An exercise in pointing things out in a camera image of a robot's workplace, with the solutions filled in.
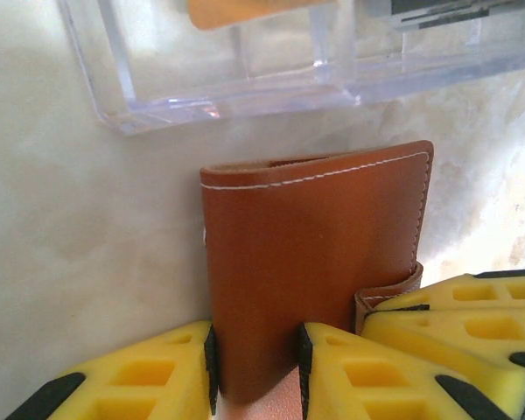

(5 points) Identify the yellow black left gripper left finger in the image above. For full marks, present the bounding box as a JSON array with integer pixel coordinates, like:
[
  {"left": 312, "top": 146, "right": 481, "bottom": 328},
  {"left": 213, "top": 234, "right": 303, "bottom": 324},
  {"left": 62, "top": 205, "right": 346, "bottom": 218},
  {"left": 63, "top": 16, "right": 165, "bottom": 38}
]
[{"left": 3, "top": 321, "right": 221, "bottom": 420}]

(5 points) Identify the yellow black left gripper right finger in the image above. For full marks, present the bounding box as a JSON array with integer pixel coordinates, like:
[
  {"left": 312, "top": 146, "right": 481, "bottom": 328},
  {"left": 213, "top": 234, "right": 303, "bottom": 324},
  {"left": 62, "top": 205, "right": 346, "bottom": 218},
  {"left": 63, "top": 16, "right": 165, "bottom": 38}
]
[{"left": 297, "top": 322, "right": 525, "bottom": 420}]

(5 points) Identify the brown leather card holder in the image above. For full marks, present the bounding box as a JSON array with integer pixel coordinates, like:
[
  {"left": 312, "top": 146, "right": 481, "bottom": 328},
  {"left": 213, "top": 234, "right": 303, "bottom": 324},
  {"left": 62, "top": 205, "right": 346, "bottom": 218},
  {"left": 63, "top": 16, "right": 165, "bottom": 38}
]
[{"left": 199, "top": 139, "right": 435, "bottom": 420}]

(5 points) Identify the dark grey card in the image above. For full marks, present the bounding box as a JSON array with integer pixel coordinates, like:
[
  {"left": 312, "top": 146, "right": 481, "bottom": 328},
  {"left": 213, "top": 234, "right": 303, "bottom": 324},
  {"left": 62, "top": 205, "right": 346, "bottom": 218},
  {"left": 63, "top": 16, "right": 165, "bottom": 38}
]
[{"left": 391, "top": 0, "right": 491, "bottom": 31}]

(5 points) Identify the orange gold card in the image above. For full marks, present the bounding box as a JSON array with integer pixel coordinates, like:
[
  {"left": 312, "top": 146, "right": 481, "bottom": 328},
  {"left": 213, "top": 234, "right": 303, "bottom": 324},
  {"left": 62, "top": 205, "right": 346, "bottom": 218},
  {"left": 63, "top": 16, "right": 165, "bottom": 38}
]
[{"left": 186, "top": 0, "right": 342, "bottom": 31}]

